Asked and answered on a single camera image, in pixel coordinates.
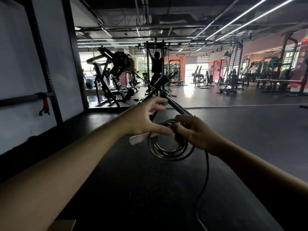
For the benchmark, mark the person's right hand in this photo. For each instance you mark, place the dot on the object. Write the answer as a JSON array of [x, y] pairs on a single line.
[[199, 137]]

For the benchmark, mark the person's left hand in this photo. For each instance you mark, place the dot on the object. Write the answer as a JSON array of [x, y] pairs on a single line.
[[138, 120]]

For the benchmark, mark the person's right thumb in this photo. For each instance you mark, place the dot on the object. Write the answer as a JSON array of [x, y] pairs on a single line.
[[179, 132]]

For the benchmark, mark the person's left thumb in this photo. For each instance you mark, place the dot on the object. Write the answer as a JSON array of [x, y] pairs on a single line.
[[161, 130]]

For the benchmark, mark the person's left forearm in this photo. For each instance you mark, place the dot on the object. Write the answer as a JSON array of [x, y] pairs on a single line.
[[60, 175]]

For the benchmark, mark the person's right forearm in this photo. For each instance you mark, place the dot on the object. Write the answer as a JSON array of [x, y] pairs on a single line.
[[264, 175]]

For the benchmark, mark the black framed gym machine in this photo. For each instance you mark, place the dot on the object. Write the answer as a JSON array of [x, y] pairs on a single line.
[[175, 72]]

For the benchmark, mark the black pull-up rack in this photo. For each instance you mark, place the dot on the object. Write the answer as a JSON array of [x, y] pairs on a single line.
[[147, 60]]

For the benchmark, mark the black plate-loaded gym machine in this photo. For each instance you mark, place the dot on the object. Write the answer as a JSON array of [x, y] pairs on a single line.
[[113, 76]]

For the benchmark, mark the dumbbell rack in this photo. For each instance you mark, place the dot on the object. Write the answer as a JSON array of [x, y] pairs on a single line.
[[252, 75]]

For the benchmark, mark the ceiling air vent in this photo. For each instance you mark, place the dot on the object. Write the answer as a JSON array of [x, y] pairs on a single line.
[[156, 32]]

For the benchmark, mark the black squat rack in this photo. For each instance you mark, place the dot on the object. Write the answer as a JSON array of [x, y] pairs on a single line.
[[287, 76]]

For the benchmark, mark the long ceiling light strip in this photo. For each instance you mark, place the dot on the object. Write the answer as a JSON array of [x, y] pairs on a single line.
[[237, 18], [257, 18]]

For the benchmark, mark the black perforated rack upright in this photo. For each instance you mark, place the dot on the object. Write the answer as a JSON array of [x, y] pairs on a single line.
[[44, 69]]

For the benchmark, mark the grey barbell bar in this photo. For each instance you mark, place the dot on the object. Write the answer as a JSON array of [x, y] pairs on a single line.
[[21, 99]]

